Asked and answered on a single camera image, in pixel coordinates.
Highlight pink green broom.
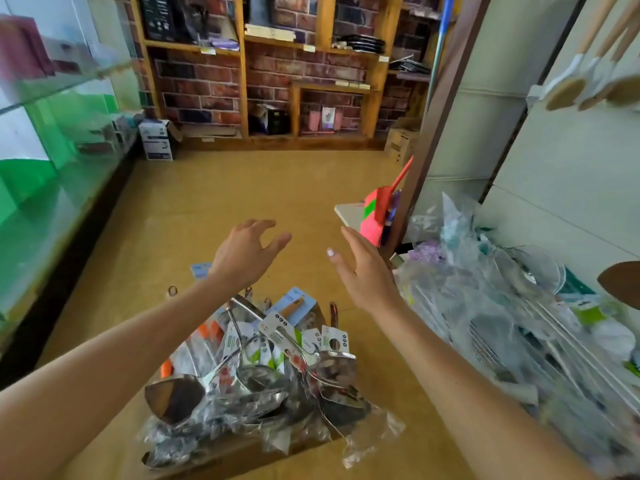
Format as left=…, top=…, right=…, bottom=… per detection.
left=360, top=187, right=396, bottom=248
left=380, top=0, right=496, bottom=261

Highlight wooden bookshelf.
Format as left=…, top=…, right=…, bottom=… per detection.
left=125, top=0, right=456, bottom=151

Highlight wooden brushes hanging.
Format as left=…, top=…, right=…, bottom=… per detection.
left=540, top=0, right=621, bottom=111

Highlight pink tall box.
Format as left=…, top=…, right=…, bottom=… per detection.
left=0, top=15, right=56, bottom=81

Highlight small brown cardboard box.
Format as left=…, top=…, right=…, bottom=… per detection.
left=385, top=125, right=421, bottom=166

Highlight dark wooden spatula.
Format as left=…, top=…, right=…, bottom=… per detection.
left=598, top=259, right=640, bottom=311

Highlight white flat board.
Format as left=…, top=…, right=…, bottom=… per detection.
left=334, top=201, right=366, bottom=231

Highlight large steel strainer ladle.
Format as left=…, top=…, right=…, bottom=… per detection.
left=510, top=249, right=640, bottom=416

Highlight person's left forearm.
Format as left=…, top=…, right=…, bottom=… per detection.
left=0, top=275, right=241, bottom=480

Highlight person's right hand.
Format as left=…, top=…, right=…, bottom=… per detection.
left=325, top=227, right=406, bottom=321

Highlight small white box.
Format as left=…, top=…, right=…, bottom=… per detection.
left=75, top=115, right=136, bottom=156

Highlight white blue printed box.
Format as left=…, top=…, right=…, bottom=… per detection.
left=138, top=117, right=173, bottom=163

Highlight pile of packaged utensils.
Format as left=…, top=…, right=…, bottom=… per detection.
left=140, top=285, right=406, bottom=471

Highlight blue pole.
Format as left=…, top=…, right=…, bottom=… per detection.
left=425, top=0, right=456, bottom=71

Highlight person's left hand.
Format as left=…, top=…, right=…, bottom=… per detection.
left=208, top=217, right=293, bottom=293

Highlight red plastic rod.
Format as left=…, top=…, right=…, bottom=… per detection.
left=385, top=155, right=416, bottom=201

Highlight pile of plastic wrapped utensils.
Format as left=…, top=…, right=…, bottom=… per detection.
left=395, top=189, right=640, bottom=476

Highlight person's right forearm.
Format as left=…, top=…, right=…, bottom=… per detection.
left=375, top=305, right=601, bottom=480

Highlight wooden dish brushes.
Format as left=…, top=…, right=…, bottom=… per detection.
left=578, top=15, right=640, bottom=106

